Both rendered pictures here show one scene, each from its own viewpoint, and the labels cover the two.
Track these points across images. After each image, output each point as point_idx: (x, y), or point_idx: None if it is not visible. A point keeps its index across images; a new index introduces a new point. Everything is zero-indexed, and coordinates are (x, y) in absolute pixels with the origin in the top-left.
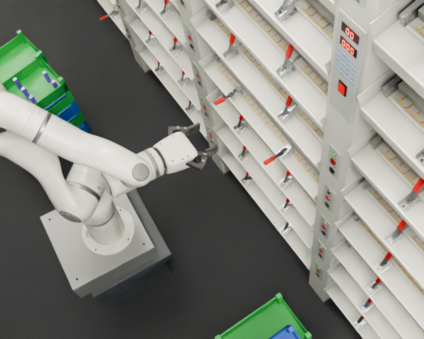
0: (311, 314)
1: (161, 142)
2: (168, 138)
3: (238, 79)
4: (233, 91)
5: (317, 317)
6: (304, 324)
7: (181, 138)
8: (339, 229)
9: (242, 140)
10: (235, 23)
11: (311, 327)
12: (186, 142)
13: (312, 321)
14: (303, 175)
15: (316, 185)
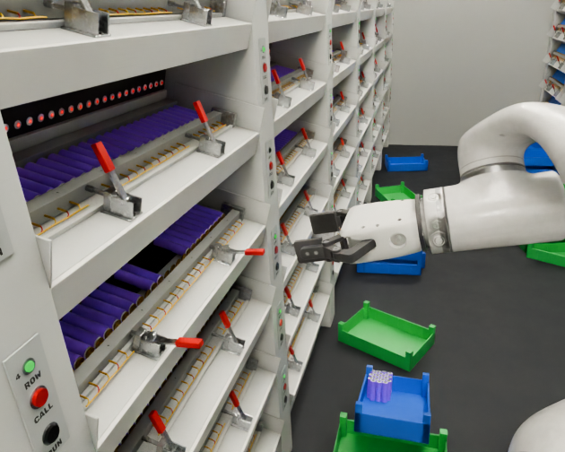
0: (315, 447)
1: (396, 220)
2: (376, 223)
3: (164, 221)
4: (151, 332)
5: (312, 442)
6: (331, 447)
7: (352, 221)
8: (279, 207)
9: (195, 440)
10: (127, 31)
11: (327, 439)
12: (352, 216)
13: (321, 443)
14: (241, 239)
15: (245, 228)
